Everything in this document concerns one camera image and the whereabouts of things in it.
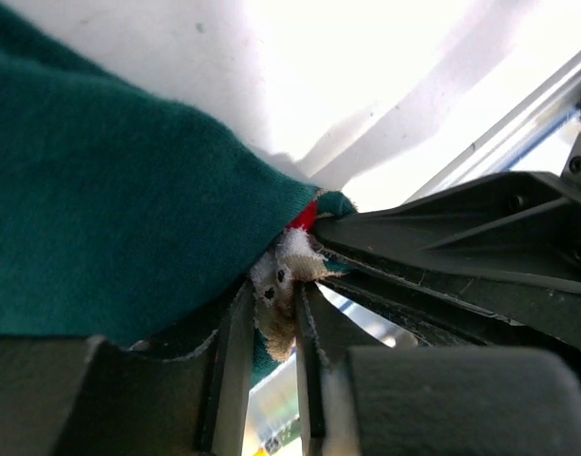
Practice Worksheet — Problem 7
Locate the aluminium table frame rail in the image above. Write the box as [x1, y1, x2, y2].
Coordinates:
[242, 50, 581, 455]

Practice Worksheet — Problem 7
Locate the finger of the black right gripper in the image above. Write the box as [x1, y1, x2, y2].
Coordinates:
[320, 244, 581, 361]
[314, 172, 581, 285]

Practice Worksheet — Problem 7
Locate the dark green reindeer sock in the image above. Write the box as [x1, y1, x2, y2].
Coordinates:
[0, 0, 359, 386]

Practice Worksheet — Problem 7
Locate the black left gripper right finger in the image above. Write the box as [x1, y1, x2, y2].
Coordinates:
[294, 283, 581, 455]

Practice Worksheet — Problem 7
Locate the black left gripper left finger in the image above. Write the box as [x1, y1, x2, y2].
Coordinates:
[0, 279, 253, 455]

